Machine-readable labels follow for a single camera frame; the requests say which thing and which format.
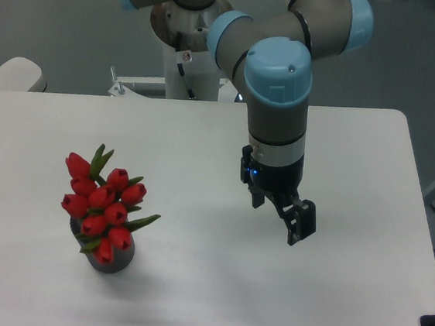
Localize red tulip bouquet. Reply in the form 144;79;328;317
60;145;160;249

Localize white chair armrest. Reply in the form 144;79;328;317
0;57;48;92

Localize dark grey ribbed vase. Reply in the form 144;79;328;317
70;218;135;274

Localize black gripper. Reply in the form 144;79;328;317
240;145;317;245

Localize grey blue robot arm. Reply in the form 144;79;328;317
119;0;374;244

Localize black cable on pedestal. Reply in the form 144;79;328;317
173;61;200;101

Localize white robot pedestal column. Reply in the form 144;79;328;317
150;0;232;101

